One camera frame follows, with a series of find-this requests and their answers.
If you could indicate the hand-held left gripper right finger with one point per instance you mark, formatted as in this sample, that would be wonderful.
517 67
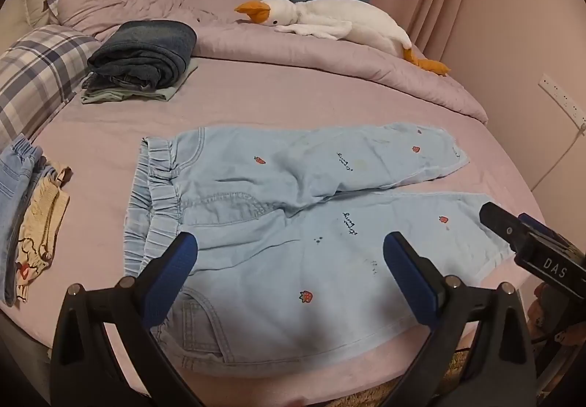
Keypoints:
406 270

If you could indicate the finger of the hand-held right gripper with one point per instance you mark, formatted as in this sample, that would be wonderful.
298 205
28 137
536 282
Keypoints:
540 227
545 260

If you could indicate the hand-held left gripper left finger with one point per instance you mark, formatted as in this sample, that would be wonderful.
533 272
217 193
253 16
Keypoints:
179 259

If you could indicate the light blue embroidered pants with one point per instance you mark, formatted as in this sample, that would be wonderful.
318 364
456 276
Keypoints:
274 251

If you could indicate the white power strip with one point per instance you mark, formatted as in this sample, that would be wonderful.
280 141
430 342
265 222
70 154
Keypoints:
561 95

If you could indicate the pale yellow garment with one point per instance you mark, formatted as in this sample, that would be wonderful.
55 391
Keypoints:
43 214

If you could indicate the folded pale green garment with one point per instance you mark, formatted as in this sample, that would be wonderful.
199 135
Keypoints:
161 94

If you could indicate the blue elastic waist jeans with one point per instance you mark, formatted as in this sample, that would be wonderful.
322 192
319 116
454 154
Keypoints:
13 187

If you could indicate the pink bed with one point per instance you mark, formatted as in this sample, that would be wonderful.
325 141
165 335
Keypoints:
274 95

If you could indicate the folded dark jeans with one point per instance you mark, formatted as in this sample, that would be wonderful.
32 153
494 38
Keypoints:
142 50

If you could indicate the lilac quilt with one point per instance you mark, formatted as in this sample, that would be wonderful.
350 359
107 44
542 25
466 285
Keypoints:
297 54

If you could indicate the plaid pillow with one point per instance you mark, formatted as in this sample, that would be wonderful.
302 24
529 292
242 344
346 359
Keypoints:
36 68

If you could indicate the white goose plush toy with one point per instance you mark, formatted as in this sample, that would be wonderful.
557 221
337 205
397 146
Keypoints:
348 17

